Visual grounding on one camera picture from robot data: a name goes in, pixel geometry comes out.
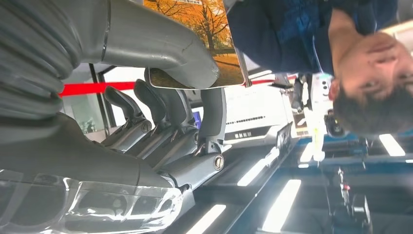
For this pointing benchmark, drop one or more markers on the red barrier belt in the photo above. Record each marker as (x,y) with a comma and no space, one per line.
(96,87)

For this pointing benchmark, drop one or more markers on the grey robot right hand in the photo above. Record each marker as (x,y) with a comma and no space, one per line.
(155,38)

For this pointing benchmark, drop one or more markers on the clear plastic wrist cover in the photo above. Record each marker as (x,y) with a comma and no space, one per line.
(96,206)

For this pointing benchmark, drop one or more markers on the person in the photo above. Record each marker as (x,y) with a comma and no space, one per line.
(371,64)

